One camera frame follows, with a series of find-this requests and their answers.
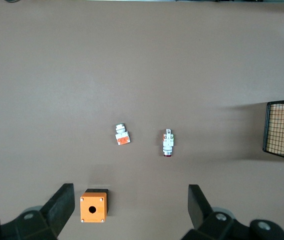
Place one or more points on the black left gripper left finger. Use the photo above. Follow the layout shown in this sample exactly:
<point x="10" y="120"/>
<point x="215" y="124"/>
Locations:
<point x="57" y="207"/>

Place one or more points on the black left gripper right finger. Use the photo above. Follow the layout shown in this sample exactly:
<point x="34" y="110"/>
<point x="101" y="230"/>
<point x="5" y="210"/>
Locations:
<point x="199" y="212"/>

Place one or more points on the orange button enclosure box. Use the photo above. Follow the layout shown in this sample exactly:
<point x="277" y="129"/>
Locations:
<point x="93" y="208"/>

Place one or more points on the brown table cover sheet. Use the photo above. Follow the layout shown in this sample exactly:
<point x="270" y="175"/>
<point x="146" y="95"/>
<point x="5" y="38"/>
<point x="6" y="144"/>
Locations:
<point x="141" y="62"/>

